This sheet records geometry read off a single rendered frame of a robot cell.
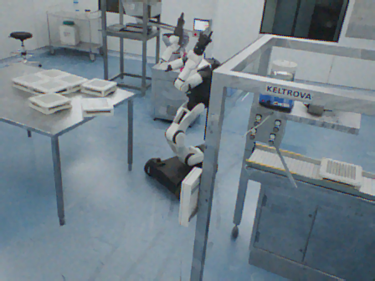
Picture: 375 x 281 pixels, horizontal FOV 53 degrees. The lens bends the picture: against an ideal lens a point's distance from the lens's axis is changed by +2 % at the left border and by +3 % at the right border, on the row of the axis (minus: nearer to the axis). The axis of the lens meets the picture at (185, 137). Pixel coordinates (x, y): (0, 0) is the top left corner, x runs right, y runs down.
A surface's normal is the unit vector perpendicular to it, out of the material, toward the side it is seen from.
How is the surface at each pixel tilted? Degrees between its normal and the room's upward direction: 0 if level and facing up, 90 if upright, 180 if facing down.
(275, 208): 90
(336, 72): 90
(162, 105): 89
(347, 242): 90
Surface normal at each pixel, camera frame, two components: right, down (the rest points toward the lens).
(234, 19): -0.30, 0.41
